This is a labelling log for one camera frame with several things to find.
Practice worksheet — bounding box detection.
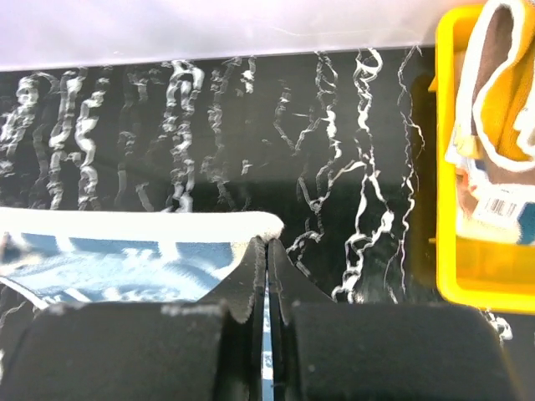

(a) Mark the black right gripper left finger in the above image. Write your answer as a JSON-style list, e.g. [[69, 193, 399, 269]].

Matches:
[[1, 247, 266, 400]]

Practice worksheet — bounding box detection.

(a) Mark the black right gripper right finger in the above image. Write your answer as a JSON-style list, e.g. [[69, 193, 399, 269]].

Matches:
[[267, 240, 518, 400]]

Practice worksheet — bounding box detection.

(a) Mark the blue white patterned towel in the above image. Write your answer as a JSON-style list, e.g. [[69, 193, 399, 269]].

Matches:
[[0, 206, 285, 377]]

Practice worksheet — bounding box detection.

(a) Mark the yellow brown bear towel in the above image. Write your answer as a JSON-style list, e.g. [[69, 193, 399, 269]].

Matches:
[[448, 1, 534, 185]]

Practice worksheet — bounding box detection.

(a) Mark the pink white rabbit towel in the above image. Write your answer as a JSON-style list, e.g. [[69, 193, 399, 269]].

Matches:
[[456, 157, 534, 244]]

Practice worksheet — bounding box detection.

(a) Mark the yellow plastic tray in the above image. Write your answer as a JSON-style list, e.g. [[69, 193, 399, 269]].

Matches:
[[429, 4, 534, 314]]

